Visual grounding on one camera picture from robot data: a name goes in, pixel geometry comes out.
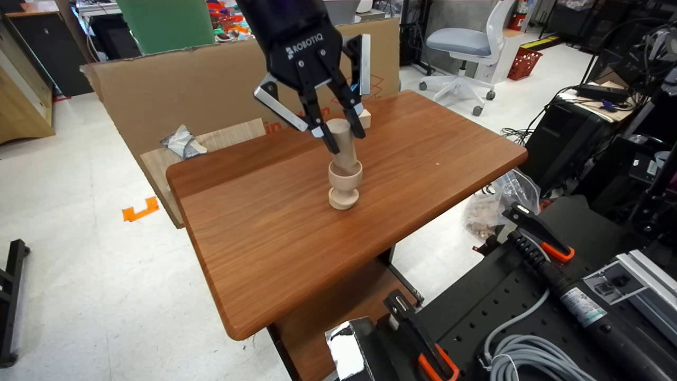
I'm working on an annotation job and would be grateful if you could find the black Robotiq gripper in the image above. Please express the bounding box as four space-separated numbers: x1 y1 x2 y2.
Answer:
252 23 374 157

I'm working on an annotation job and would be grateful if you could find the light wooden cylinder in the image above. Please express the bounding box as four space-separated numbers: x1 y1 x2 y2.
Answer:
324 117 357 176

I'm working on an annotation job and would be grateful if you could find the light wooden goblet cup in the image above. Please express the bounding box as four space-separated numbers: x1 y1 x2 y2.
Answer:
325 157 366 211

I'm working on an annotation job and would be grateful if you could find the grey laptop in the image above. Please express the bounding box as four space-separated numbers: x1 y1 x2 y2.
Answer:
322 0 362 30

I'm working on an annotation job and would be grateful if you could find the colourful toy clutter pile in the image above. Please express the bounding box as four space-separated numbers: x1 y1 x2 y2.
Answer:
207 0 253 40

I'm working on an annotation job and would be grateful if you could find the white grey office chair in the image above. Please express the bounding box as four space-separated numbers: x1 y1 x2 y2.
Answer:
416 0 518 118

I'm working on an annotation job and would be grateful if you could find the crumpled white paper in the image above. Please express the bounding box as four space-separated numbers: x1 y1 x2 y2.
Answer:
161 122 209 160

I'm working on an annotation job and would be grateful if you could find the large flat cardboard sheet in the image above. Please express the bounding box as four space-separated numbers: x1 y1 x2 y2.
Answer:
80 16 403 166

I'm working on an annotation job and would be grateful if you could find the black table leg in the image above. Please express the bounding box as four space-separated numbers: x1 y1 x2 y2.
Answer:
383 245 427 304
266 326 298 381

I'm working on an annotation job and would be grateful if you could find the green board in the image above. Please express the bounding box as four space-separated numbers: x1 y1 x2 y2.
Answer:
114 0 218 57

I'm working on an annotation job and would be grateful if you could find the clear plastic bag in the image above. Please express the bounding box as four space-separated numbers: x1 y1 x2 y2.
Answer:
466 166 544 240

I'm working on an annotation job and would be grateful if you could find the wooden table lower shelf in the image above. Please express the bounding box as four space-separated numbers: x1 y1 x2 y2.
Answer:
271 260 421 381

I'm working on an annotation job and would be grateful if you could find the yellow floor strip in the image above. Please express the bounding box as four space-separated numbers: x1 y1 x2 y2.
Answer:
516 33 563 52

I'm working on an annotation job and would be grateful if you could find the black equipment case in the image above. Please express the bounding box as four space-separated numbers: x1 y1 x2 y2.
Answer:
525 93 636 193

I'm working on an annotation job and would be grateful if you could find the black handheld device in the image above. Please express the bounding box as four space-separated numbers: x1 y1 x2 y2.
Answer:
574 83 631 104

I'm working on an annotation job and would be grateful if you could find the dark desk cabinet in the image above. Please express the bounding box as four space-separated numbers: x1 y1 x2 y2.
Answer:
3 6 93 102

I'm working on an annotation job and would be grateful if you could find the light wooden cabinet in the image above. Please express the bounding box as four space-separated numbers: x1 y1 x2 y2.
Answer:
0 19 58 145

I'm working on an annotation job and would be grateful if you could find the white printed label sticker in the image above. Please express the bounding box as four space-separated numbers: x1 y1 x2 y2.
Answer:
582 260 647 307

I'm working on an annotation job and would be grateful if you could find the black metal floor stand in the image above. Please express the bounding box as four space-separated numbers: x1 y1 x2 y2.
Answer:
0 237 32 367

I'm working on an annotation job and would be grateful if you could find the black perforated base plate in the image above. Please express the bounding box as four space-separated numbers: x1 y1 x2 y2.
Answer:
410 193 677 381

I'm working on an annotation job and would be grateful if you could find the grey coiled cable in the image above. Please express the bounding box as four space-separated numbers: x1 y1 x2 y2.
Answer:
482 288 601 381

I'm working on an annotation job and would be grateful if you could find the black corrugated cable conduit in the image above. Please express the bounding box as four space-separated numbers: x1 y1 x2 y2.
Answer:
507 228 677 381

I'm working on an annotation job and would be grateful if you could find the aluminium extrusion rail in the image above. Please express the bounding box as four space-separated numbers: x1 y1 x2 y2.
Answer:
616 248 677 346

